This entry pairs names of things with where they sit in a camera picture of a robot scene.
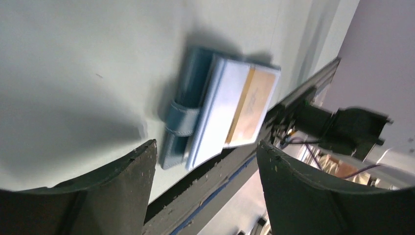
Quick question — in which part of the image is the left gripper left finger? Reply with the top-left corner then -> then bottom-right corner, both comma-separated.
0,140 -> 157,235

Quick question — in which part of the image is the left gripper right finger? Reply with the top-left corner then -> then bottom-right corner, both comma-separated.
256,141 -> 415,235

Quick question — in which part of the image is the blue card holder wallet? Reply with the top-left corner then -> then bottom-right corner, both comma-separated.
159,47 -> 281,171

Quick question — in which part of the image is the person in background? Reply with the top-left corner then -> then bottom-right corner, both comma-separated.
316,154 -> 371,186

